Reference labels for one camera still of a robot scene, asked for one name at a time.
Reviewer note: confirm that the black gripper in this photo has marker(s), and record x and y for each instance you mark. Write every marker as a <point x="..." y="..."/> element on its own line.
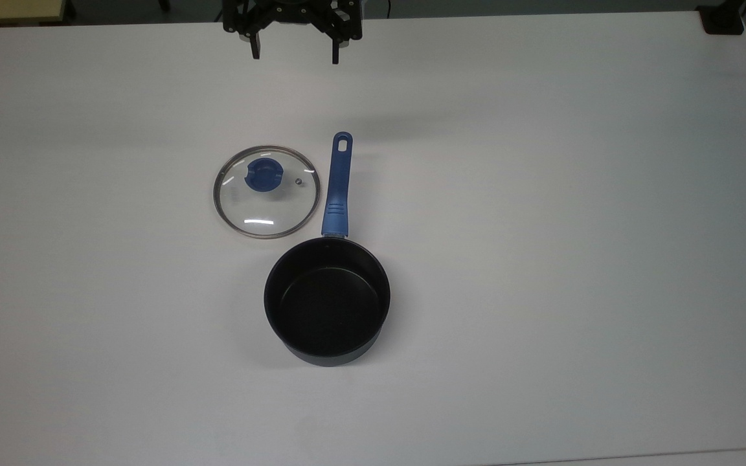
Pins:
<point x="295" y="13"/>

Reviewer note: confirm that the glass lid with blue knob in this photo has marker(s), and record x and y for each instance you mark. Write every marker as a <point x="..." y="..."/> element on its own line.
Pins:
<point x="266" y="191"/>

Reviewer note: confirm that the yellow wooden table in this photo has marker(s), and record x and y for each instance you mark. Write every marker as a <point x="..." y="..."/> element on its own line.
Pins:
<point x="10" y="10"/>

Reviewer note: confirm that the black table clamp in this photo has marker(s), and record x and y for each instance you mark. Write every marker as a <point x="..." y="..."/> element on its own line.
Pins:
<point x="723" y="18"/>

